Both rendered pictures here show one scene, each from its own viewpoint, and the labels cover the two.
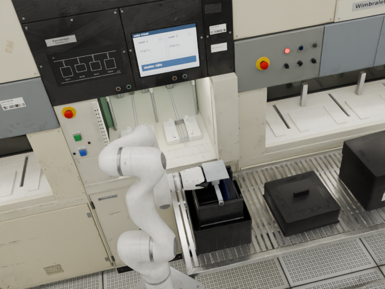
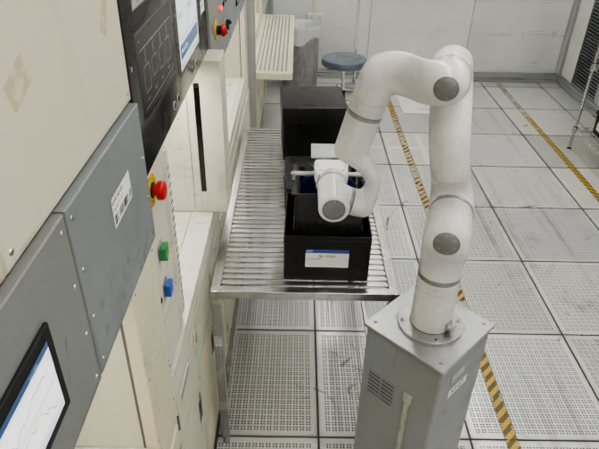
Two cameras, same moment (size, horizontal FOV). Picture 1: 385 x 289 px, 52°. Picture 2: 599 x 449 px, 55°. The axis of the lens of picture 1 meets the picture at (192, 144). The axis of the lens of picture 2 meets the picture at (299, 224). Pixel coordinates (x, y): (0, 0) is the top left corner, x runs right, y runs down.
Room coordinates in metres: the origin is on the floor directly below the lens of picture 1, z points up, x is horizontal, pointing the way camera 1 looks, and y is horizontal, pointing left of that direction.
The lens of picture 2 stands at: (1.21, 1.52, 1.92)
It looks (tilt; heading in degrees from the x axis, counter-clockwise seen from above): 33 degrees down; 276
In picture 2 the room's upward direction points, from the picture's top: 2 degrees clockwise
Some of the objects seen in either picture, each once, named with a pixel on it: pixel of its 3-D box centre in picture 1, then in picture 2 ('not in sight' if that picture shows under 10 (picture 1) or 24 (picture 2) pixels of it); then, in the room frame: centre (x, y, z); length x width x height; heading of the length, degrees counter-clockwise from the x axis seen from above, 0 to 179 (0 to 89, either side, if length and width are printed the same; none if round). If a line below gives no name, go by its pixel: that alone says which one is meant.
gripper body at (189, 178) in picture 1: (191, 178); (331, 173); (1.28, 0.03, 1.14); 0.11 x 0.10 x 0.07; 96
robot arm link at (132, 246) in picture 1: (143, 254); (445, 245); (0.95, 0.25, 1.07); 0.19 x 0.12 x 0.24; 80
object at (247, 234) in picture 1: (217, 215); (325, 235); (1.29, -0.08, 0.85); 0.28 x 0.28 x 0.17; 6
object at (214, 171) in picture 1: (216, 194); (328, 195); (1.29, -0.08, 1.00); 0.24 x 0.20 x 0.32; 6
